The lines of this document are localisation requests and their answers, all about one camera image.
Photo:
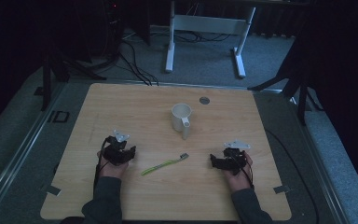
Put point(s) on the grey round table grommet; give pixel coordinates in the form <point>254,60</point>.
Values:
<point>204,100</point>

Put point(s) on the person's right hand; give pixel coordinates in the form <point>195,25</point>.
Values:
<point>238,181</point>

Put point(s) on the white cup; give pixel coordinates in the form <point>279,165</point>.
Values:
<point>181,117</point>

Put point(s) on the black tripod stand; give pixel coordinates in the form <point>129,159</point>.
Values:
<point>295,81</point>
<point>53,65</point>

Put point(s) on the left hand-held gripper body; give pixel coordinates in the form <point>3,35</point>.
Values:
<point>114,152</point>

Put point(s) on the grey tape piece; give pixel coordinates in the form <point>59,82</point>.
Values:
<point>52,190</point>
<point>281,189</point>

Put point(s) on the white desk frame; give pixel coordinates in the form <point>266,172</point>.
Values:
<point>208,25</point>

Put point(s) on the black rectangular bracket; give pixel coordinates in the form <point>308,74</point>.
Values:
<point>61,116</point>

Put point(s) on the green toothbrush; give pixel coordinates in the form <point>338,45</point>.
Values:
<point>164,163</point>

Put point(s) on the person's left hand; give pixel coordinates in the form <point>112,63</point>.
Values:
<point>113,170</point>

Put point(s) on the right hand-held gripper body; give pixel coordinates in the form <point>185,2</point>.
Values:
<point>235,155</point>

